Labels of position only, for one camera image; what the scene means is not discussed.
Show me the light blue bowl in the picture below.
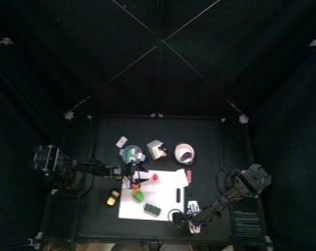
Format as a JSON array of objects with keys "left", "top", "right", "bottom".
[{"left": 117, "top": 144, "right": 146, "bottom": 165}]

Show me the black plate with white text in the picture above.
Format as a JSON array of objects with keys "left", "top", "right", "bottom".
[{"left": 231, "top": 209, "right": 264, "bottom": 241}]

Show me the white rectangular mat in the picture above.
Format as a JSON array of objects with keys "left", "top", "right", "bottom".
[{"left": 117, "top": 169, "right": 191, "bottom": 223}]

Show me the small pink white card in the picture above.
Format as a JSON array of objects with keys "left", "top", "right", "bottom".
[{"left": 114, "top": 135, "right": 129, "bottom": 149}]

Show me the beige cardboard box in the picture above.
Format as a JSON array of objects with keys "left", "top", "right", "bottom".
[{"left": 145, "top": 139, "right": 168, "bottom": 161}]

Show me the purple toy eggplant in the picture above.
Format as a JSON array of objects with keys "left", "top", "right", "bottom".
[{"left": 179, "top": 150, "right": 195, "bottom": 162}]

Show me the thin diagonal cord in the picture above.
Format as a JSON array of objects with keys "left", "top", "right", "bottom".
[
  {"left": 70, "top": 0, "right": 221, "bottom": 112},
  {"left": 109, "top": 0, "right": 244, "bottom": 116}
]

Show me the pink bowl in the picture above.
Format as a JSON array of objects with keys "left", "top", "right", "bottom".
[{"left": 172, "top": 142, "right": 196, "bottom": 166}]

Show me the yellow orange toy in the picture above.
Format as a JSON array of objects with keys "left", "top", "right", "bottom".
[{"left": 105, "top": 190, "right": 121, "bottom": 207}]

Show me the green white toy bottle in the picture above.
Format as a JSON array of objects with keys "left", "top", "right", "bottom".
[{"left": 122, "top": 148, "right": 137, "bottom": 164}]

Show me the green toy vegetable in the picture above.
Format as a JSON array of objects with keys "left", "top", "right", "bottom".
[{"left": 132, "top": 189, "right": 146, "bottom": 203}]

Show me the dark green block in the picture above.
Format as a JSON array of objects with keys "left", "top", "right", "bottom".
[{"left": 142, "top": 202, "right": 161, "bottom": 217}]

